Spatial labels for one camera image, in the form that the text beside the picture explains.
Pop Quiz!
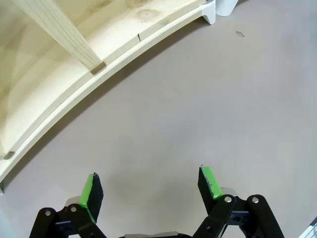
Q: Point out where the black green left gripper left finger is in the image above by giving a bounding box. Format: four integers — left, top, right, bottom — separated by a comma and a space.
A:
29, 172, 107, 238

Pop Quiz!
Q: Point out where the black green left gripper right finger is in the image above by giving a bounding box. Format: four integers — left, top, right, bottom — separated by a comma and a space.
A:
192, 166, 285, 238

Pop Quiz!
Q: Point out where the light wooden four-compartment shelf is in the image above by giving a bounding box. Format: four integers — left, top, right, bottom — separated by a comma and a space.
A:
0, 0, 209, 161

